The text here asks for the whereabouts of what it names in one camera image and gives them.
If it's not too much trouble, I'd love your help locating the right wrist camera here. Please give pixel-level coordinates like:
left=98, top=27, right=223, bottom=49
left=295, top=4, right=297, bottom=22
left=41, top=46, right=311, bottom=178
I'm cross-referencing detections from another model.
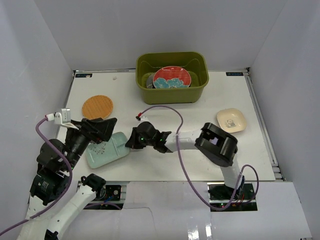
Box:
left=135, top=112, right=150, bottom=123

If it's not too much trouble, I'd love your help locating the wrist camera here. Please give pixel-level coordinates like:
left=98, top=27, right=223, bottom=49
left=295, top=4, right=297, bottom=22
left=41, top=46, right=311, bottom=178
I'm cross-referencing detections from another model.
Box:
left=45, top=108, right=77, bottom=128
left=135, top=112, right=150, bottom=123

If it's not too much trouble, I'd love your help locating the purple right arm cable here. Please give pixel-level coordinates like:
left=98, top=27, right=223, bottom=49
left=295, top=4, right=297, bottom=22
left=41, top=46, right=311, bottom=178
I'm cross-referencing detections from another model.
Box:
left=136, top=105, right=260, bottom=211

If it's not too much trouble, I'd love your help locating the olive green plastic bin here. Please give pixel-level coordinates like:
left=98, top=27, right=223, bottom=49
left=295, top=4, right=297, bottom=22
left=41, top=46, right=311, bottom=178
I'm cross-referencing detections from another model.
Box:
left=135, top=51, right=209, bottom=105

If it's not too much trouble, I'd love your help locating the mint green rectangular plate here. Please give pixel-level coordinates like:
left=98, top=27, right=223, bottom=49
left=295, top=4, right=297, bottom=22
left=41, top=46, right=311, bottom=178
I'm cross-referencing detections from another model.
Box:
left=85, top=132, right=130, bottom=169

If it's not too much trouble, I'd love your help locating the grey reindeer round plate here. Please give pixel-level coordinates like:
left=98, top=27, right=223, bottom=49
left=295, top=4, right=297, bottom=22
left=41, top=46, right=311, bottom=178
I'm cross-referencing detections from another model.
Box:
left=145, top=75, right=154, bottom=89

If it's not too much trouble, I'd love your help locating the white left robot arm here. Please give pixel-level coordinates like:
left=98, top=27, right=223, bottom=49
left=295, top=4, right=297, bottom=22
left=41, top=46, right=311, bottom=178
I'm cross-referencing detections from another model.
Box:
left=17, top=113, right=117, bottom=240

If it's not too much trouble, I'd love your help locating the cream square panda dish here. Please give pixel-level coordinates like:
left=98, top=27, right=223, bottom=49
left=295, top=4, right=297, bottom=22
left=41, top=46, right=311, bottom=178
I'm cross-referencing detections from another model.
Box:
left=216, top=108, right=247, bottom=134

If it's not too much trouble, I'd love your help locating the red floral round plate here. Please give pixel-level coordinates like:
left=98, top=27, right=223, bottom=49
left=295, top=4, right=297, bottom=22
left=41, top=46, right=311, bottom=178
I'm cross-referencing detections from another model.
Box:
left=153, top=66, right=192, bottom=89

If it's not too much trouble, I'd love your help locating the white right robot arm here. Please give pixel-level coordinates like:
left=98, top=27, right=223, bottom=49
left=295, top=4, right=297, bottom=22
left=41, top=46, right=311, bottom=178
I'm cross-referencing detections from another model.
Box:
left=125, top=121, right=244, bottom=200

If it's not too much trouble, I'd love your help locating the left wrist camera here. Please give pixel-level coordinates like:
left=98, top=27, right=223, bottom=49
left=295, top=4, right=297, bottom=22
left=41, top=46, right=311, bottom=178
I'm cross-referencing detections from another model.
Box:
left=45, top=108, right=77, bottom=128

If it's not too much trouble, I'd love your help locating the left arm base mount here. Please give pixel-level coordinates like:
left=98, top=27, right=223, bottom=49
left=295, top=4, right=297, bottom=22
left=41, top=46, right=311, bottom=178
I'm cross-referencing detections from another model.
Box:
left=84, top=183, right=127, bottom=211

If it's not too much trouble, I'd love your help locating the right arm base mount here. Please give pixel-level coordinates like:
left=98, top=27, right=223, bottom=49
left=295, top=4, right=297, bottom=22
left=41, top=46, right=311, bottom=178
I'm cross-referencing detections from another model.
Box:
left=207, top=183, right=258, bottom=212

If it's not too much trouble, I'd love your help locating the orange woven rattan plate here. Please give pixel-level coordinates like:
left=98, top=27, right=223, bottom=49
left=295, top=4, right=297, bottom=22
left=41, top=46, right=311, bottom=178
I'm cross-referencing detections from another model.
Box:
left=81, top=95, right=114, bottom=120

